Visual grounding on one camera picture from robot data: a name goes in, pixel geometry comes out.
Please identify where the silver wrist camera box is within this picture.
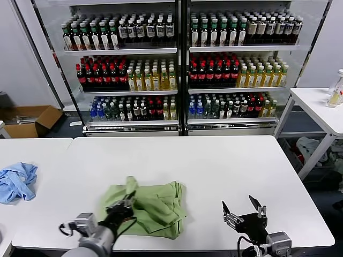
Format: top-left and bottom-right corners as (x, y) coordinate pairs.
(73, 212), (97, 237)
(267, 231), (292, 252)

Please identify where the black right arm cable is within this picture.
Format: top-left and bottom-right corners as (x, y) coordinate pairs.
(236, 235), (258, 257)

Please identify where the green-cap dark tea bottle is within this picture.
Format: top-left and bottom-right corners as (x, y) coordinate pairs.
(219, 18), (229, 47)
(209, 18), (219, 47)
(90, 22), (101, 51)
(238, 18), (248, 46)
(62, 24), (73, 52)
(99, 22), (110, 51)
(190, 18), (200, 48)
(80, 22), (92, 51)
(108, 21), (120, 51)
(229, 18), (239, 47)
(199, 18), (210, 48)
(71, 23), (83, 52)

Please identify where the open cardboard box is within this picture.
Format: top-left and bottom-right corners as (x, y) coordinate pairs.
(2, 105), (64, 139)

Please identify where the white grey garment pile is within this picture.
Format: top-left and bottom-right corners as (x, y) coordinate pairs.
(294, 136), (330, 169)

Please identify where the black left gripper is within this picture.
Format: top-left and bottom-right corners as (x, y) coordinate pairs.
(98, 190), (137, 237)

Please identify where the white-cap bottle beige label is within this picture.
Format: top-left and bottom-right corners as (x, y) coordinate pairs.
(257, 17), (267, 44)
(248, 17), (258, 44)

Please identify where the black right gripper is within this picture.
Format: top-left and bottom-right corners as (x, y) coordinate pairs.
(221, 194), (269, 244)

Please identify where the grey green clothes heap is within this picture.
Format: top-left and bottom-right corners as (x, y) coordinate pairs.
(328, 142), (343, 194)

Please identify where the green polo shirt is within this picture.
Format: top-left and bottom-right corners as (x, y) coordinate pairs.
(98, 176), (188, 240)

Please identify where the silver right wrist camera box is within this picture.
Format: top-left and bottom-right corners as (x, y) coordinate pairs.
(267, 231), (292, 252)

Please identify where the open glass cooler door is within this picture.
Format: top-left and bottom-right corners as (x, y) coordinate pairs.
(273, 0), (334, 138)
(12, 0), (88, 132)

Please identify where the white side table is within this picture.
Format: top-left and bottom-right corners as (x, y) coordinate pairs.
(273, 88), (343, 182)

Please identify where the crumpled light blue shirt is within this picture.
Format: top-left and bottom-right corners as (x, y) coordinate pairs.
(0, 162), (38, 205)

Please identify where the clear bottle yellow liquid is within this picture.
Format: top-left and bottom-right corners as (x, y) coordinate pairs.
(326, 89), (342, 109)

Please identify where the clear bottle white cap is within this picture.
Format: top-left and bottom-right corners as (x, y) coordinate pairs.
(328, 69), (343, 95)

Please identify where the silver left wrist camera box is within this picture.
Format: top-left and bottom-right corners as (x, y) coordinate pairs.
(73, 212), (97, 237)

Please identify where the white cooler shelf board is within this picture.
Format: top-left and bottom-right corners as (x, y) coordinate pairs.
(187, 117), (278, 125)
(187, 86), (289, 94)
(64, 48), (178, 56)
(86, 120), (180, 127)
(79, 90), (179, 96)
(188, 44), (302, 54)

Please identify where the white-cap bottle navy label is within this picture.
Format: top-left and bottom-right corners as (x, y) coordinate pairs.
(146, 19), (156, 44)
(294, 17), (304, 44)
(275, 17), (286, 44)
(118, 20), (128, 44)
(136, 19), (145, 44)
(165, 17), (175, 43)
(127, 19), (137, 44)
(266, 17), (276, 44)
(285, 17), (295, 44)
(155, 18), (166, 43)

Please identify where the white beverage cooler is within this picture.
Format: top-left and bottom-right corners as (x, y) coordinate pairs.
(182, 0), (305, 138)
(68, 0), (181, 138)

